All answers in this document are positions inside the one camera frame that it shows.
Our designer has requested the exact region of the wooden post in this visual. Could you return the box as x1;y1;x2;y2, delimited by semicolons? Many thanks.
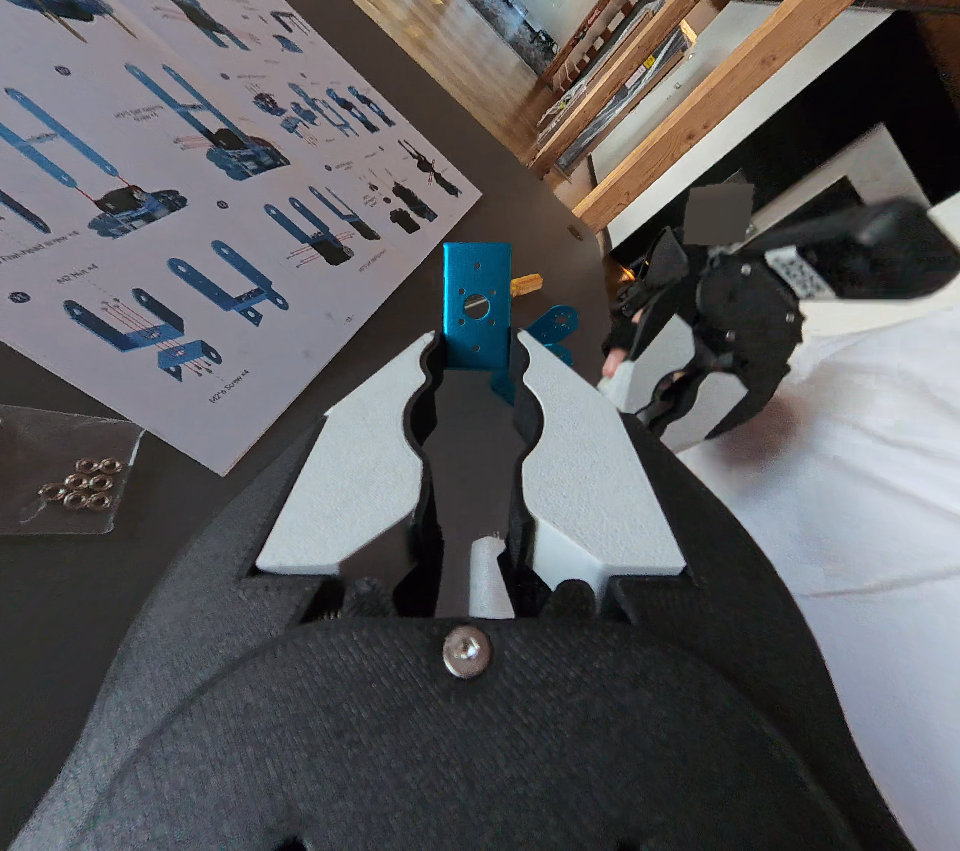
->
527;0;800;181
573;0;960;233

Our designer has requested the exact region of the blue perforated metal bracket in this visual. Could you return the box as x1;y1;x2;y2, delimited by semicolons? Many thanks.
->
525;305;579;369

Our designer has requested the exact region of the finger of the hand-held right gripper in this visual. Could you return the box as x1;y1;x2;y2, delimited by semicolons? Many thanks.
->
658;371;753;455
632;312;705;423

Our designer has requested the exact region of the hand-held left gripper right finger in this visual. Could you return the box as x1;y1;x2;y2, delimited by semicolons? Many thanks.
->
471;329;688;620

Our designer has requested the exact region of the cluster of small metal nuts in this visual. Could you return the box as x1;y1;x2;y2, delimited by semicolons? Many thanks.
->
37;457;126;514

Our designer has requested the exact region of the person's white shirt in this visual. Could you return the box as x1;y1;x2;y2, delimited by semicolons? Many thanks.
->
675;307;960;851

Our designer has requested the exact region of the dark desk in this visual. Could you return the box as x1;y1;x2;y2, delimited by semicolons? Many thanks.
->
0;0;639;837

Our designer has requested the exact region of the white cabinet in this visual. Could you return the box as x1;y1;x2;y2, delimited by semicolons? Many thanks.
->
750;123;935;245

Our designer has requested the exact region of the clear plastic bag with nuts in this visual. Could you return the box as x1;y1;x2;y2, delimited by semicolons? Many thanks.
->
0;404;146;537

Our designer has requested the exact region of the stack of leaning framed panels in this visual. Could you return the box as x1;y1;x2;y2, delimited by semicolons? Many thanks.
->
536;0;700;171

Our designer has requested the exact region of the blue metal U bracket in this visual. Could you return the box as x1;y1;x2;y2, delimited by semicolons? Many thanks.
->
441;242;520;408

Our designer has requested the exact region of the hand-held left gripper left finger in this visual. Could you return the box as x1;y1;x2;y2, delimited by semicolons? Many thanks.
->
255;332;441;578

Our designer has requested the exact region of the white assembly instruction sheet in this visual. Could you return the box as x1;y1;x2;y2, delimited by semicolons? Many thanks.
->
0;0;483;479

